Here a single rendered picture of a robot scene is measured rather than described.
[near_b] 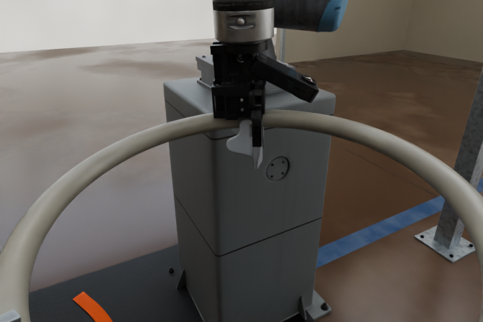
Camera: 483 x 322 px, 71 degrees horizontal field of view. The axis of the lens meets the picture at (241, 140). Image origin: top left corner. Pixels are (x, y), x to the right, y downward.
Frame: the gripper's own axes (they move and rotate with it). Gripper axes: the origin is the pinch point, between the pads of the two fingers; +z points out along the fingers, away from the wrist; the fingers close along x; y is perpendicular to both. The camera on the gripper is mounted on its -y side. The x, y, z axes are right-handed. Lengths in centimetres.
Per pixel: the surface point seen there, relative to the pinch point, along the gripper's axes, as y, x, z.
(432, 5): -291, -656, 44
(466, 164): -83, -80, 48
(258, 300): 3, -24, 69
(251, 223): 4.3, -24.2, 36.1
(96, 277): 72, -42, 84
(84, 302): 70, -30, 83
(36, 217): 22.1, 27.1, -7.4
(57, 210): 21.6, 24.6, -6.3
